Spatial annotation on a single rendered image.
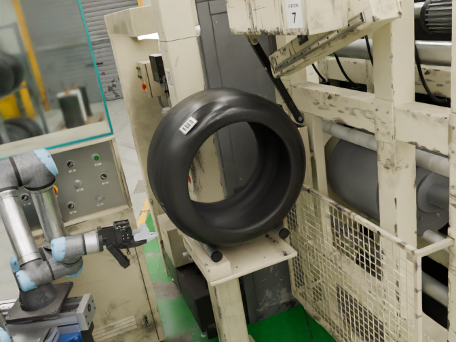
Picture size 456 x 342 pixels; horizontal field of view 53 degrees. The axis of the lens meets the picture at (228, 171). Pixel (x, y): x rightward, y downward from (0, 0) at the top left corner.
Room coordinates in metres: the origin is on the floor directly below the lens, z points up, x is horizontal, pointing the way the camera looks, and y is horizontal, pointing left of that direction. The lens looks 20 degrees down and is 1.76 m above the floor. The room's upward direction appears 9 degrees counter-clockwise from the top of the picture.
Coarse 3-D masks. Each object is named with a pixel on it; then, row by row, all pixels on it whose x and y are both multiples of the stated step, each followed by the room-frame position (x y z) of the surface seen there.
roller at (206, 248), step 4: (200, 244) 1.58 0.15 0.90; (204, 244) 1.54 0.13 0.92; (204, 248) 1.53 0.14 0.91; (208, 248) 1.50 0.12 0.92; (212, 248) 1.49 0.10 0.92; (216, 248) 1.49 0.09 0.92; (208, 252) 1.49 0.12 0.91; (212, 252) 1.47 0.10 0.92; (216, 252) 1.46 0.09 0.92; (220, 252) 1.47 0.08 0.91; (212, 256) 1.46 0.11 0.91; (216, 256) 1.46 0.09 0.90; (220, 256) 1.47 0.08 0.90; (212, 260) 1.46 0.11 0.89; (216, 260) 1.46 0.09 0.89; (220, 260) 1.46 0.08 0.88
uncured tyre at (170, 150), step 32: (192, 96) 1.66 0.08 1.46; (224, 96) 1.54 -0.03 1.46; (256, 96) 1.58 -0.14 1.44; (160, 128) 1.61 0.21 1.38; (192, 128) 1.46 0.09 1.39; (256, 128) 1.82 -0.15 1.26; (288, 128) 1.56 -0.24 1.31; (160, 160) 1.47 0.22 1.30; (192, 160) 1.44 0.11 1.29; (256, 160) 1.84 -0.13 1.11; (288, 160) 1.73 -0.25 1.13; (160, 192) 1.46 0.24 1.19; (256, 192) 1.80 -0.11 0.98; (288, 192) 1.55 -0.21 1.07; (192, 224) 1.43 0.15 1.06; (224, 224) 1.70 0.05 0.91; (256, 224) 1.51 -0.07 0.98
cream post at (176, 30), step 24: (168, 0) 1.84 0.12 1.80; (168, 24) 1.84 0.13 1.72; (192, 24) 1.87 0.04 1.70; (168, 48) 1.83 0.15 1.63; (192, 48) 1.86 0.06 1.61; (192, 72) 1.86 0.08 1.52; (192, 168) 1.83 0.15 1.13; (216, 168) 1.87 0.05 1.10; (192, 192) 1.89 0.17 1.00; (216, 192) 1.86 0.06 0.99; (216, 288) 1.83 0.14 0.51; (216, 312) 1.88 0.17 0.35; (240, 312) 1.86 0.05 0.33; (240, 336) 1.86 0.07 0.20
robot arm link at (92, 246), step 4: (92, 232) 1.45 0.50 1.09; (84, 236) 1.47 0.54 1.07; (88, 236) 1.42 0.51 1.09; (92, 236) 1.42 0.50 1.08; (96, 236) 1.43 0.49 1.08; (88, 240) 1.41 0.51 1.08; (92, 240) 1.41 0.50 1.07; (96, 240) 1.41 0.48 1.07; (88, 244) 1.40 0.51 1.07; (92, 244) 1.40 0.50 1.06; (96, 244) 1.41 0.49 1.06; (88, 248) 1.40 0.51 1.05; (92, 248) 1.40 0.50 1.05; (96, 248) 1.41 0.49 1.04; (88, 252) 1.40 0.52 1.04; (92, 252) 1.41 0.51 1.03; (96, 252) 1.42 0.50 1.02
